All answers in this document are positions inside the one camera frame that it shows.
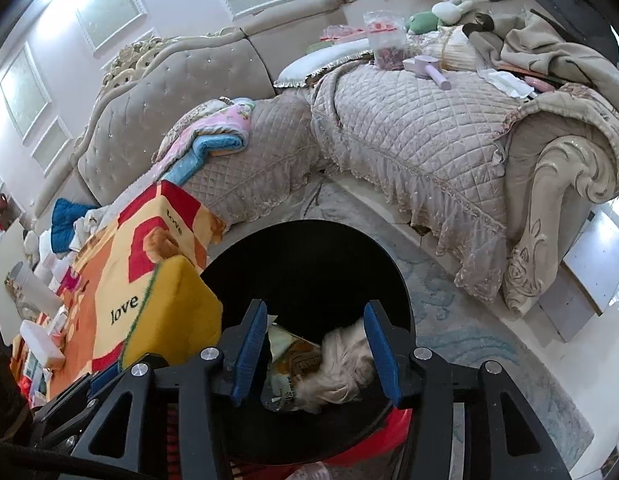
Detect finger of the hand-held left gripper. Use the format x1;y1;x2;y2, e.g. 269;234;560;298
32;364;128;423
30;400;98;461

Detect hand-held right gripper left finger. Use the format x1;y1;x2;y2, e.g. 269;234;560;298
72;299;269;480

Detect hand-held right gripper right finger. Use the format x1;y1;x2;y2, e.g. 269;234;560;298
363;300;573;480

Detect white fluffy wad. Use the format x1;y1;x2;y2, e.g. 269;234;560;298
294;317;385;413

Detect snack packet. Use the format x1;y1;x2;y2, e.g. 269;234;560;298
260;312;325;413

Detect black trash bin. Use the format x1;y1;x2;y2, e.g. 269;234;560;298
200;220;416;466

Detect red slatted trash basket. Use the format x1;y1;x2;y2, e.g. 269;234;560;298
167;400;415;480

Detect person's left forearm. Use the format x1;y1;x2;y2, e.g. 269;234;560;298
0;305;33;441

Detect white rectangular box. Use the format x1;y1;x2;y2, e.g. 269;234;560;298
20;320;66;367

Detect orange red printed blanket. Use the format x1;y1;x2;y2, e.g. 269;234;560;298
44;180;228;401

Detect white cylinder container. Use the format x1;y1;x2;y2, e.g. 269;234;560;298
4;261;64;318

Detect white crumpled cloth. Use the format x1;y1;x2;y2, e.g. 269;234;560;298
70;207;110;253

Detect blue quilted cloth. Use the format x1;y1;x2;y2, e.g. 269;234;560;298
52;199;98;256

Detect small quilted sofa cover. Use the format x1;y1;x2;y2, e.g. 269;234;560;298
182;92;325;226

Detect large quilted sofa cover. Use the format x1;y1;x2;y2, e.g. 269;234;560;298
309;67;530;301

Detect pink blue folded blanket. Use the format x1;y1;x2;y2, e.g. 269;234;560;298
157;97;258;186

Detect white board panel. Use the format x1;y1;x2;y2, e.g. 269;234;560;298
539;210;619;341

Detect beige tufted carved sofa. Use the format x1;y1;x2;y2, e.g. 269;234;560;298
72;0;619;316

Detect white trimmed pillow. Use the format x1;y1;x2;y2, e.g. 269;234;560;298
274;40;377;90

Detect white tissue cloth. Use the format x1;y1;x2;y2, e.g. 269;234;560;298
477;67;535;100

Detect clear bag of dried petals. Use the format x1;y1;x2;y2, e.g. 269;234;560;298
363;10;407;70

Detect cream pleated cushion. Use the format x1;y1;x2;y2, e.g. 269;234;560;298
429;27;477;72

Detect pink packet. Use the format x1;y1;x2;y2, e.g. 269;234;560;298
319;25;365;43

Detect green plush toy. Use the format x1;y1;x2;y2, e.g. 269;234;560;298
407;11;443;36

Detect small dark brown object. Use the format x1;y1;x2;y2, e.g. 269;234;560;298
462;12;495;38

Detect beige coat on sofa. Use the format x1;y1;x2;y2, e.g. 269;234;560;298
489;10;619;101

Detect white plush rabbit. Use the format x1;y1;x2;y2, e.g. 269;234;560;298
432;0;477;26

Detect purple handled tool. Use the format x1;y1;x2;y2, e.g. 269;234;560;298
402;55;450;92

